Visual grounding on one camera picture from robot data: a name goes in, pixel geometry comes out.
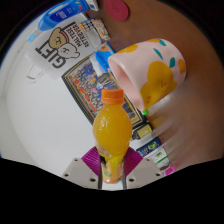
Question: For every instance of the framed group photo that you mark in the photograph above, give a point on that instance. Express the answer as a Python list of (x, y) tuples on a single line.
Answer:
[(86, 86)]

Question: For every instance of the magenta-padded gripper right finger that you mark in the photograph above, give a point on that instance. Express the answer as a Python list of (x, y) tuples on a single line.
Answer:
[(143, 171)]

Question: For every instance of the white bottle with blue cap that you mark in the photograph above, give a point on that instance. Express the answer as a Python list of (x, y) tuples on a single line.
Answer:
[(160, 159)]

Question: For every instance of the small beige snack packet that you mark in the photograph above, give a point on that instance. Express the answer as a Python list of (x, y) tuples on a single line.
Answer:
[(101, 29)]

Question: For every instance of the blue detergent bottle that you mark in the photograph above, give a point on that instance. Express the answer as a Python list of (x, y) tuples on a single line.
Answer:
[(60, 14)]

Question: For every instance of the dark blue pump bottle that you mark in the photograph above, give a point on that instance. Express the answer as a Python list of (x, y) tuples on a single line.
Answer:
[(150, 146)]

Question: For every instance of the flat round red coaster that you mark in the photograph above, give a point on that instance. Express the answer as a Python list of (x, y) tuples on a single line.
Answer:
[(116, 9)]

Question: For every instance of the pink mug with orange print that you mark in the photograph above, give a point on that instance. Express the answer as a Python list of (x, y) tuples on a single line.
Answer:
[(156, 73)]

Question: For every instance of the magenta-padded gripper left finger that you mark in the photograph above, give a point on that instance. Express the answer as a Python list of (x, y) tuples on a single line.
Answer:
[(80, 171)]

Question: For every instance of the white paper gift bag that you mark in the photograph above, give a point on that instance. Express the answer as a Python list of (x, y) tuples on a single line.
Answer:
[(60, 46)]

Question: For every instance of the blue tissue pack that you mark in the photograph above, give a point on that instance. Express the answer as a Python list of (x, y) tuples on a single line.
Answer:
[(103, 56)]

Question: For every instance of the amber pump bottle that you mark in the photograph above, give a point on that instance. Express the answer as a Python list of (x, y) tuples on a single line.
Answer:
[(143, 131)]

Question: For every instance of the colourful puzzle cube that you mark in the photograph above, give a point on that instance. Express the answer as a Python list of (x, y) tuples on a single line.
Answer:
[(87, 24)]

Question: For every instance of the orange juice bottle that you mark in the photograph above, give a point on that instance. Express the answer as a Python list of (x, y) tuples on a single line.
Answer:
[(112, 128)]

